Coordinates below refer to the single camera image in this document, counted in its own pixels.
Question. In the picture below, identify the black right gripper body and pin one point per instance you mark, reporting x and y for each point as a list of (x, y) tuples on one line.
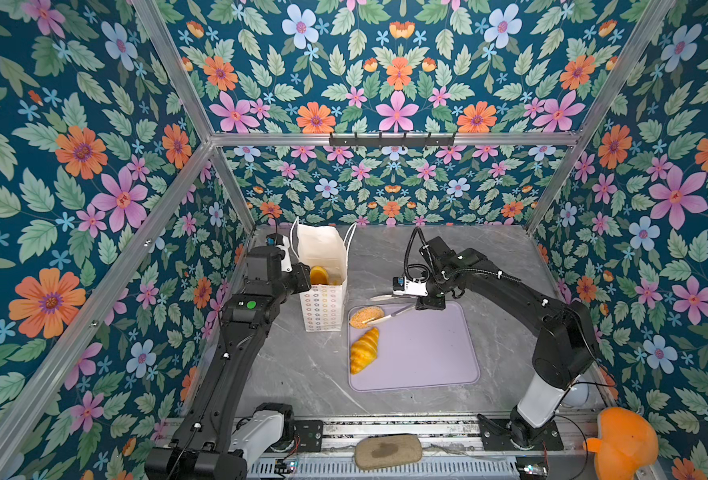
[(434, 298)]

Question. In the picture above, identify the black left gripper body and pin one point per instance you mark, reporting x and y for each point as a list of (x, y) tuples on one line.
[(298, 279)]

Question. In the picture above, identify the small ridged shell bread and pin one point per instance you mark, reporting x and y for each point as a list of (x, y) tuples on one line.
[(319, 276)]

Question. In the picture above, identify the white patterned paper bag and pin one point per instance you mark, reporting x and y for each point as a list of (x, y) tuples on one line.
[(323, 306)]

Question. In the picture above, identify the white handled tongs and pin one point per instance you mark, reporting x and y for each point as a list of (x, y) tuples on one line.
[(393, 305)]

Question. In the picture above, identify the round sesame bun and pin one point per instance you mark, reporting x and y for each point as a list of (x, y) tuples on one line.
[(362, 318)]

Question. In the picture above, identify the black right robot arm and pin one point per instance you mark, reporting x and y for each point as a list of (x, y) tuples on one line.
[(565, 345)]

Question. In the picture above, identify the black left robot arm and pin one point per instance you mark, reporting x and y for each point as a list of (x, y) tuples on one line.
[(207, 445)]

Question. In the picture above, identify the lilac silicone mat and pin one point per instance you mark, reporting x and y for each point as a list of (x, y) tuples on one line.
[(421, 349)]

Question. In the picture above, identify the golden croissant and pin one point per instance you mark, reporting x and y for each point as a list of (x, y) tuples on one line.
[(364, 351)]

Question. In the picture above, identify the brown stone-like sponge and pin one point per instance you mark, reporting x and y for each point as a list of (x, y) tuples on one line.
[(376, 453)]

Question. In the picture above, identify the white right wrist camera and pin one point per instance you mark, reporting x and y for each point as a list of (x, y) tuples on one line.
[(403, 286)]

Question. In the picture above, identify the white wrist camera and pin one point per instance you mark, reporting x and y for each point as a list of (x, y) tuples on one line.
[(403, 286), (283, 243)]

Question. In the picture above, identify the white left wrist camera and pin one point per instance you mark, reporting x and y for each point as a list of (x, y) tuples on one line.
[(283, 243)]

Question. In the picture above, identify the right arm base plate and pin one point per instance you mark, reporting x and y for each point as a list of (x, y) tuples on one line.
[(492, 433)]

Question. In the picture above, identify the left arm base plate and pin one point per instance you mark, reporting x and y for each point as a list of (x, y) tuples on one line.
[(299, 436)]

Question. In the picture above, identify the black hook rail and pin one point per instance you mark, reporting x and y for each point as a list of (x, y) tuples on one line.
[(381, 139)]

